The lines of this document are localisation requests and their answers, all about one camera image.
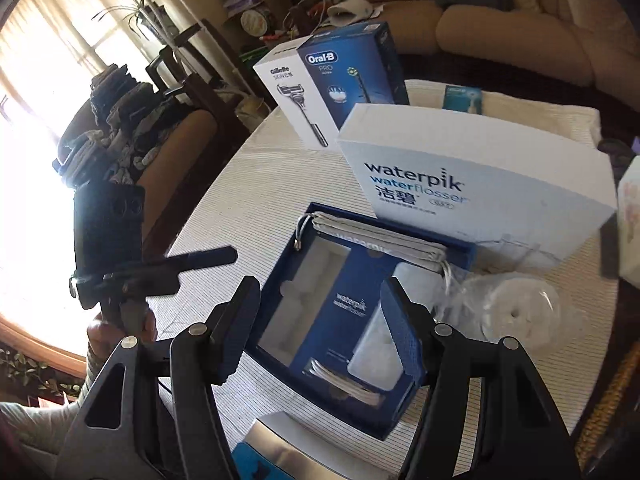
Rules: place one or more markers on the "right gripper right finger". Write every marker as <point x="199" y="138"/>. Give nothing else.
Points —
<point x="520" y="432"/>

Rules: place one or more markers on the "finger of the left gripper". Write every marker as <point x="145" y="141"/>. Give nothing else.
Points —
<point x="192" y="261"/>

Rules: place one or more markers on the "beige Waterpik drawstring pouch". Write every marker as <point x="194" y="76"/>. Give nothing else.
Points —
<point x="427" y="255"/>

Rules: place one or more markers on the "person left hand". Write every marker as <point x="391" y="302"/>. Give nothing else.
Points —
<point x="103" y="337"/>

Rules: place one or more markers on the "white striped table cloth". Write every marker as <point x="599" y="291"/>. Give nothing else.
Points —
<point x="253" y="206"/>

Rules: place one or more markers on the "woven wicker basket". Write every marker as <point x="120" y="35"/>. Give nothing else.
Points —
<point x="602" y="414"/>

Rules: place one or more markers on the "blue Waterpik tray box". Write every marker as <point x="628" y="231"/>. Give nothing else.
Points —
<point x="315" y="306"/>

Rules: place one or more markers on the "water flosser in plastic bag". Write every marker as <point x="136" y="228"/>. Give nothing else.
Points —
<point x="526" y="307"/>

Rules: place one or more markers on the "silver blue UTO box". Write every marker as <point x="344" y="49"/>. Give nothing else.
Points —
<point x="278" y="447"/>

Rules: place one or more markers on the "wooden chair with clothes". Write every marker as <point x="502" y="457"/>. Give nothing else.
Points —
<point x="171" y="135"/>

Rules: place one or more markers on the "translucent plastic nozzle case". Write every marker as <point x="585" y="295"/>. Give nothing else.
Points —
<point x="375" y="360"/>

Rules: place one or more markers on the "Oral-B Gillette gift box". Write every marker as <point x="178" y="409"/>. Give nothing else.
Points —
<point x="316" y="80"/>

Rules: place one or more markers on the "white Waterpik box lid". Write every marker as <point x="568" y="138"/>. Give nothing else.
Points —
<point x="526" y="198"/>

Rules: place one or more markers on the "small teal box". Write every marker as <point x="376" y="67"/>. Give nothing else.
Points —
<point x="463" y="99"/>

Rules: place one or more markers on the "brown sofa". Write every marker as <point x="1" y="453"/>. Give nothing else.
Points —
<point x="590" y="43"/>

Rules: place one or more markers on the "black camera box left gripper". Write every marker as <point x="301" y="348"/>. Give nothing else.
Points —
<point x="108" y="220"/>

